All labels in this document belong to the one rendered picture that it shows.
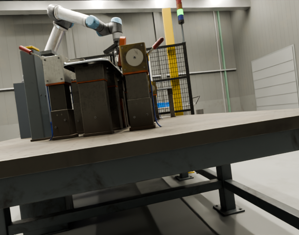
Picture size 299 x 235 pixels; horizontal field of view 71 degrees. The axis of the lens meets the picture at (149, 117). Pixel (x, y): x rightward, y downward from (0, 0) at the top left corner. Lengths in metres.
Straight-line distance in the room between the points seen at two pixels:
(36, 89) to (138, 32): 10.96
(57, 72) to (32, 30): 11.18
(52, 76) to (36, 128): 0.29
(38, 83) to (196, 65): 11.55
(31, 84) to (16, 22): 11.33
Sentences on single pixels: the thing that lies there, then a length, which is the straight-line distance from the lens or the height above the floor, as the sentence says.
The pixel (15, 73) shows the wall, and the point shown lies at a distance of 11.81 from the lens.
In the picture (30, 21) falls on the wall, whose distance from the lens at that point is 12.33.
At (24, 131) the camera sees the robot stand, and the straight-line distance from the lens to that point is 1.76.
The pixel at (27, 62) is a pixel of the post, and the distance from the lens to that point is 1.19.
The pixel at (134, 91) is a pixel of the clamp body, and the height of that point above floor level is 0.86.
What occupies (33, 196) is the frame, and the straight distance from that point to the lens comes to 0.62.
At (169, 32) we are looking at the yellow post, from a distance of 2.72.
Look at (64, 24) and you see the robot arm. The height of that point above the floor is 1.53.
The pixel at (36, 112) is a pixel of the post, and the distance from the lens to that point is 1.15.
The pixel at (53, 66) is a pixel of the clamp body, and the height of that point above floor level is 1.02.
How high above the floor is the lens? 0.76
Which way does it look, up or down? 1 degrees down
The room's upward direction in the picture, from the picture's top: 7 degrees counter-clockwise
